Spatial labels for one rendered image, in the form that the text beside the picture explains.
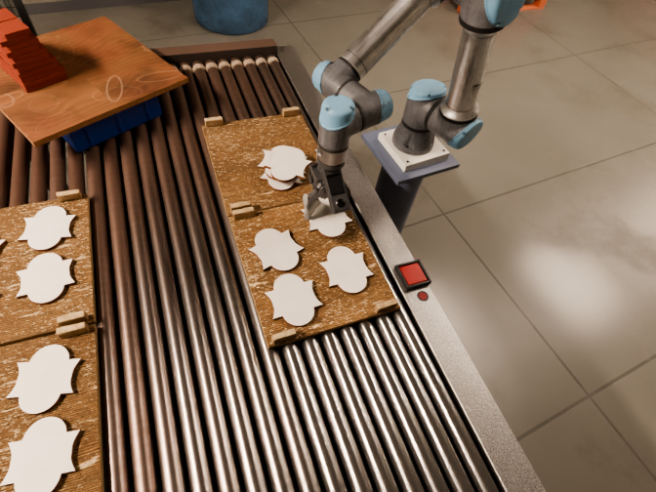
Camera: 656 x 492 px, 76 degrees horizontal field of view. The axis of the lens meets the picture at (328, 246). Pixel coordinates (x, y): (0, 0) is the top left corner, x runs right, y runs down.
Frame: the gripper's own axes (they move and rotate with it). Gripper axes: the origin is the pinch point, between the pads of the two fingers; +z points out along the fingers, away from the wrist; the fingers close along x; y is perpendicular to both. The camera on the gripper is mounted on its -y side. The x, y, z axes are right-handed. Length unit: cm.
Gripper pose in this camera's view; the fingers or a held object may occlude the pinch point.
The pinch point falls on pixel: (326, 216)
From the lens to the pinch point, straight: 118.1
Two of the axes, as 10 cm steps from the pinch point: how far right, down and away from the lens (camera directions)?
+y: -3.5, -7.7, 5.3
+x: -9.3, 2.3, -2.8
